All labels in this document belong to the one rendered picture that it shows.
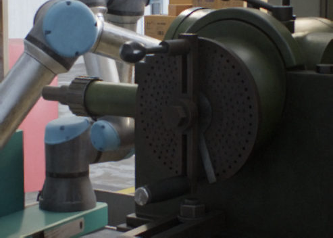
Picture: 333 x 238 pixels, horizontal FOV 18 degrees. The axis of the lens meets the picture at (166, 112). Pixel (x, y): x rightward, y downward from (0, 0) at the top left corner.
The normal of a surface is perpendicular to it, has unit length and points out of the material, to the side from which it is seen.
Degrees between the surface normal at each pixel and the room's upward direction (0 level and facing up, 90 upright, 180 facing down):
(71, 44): 84
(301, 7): 90
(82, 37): 84
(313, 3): 90
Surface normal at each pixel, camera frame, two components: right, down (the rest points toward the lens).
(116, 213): -0.59, 0.11
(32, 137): 0.57, 0.11
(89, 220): 0.88, 0.07
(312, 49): -0.40, -0.66
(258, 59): 0.29, -0.61
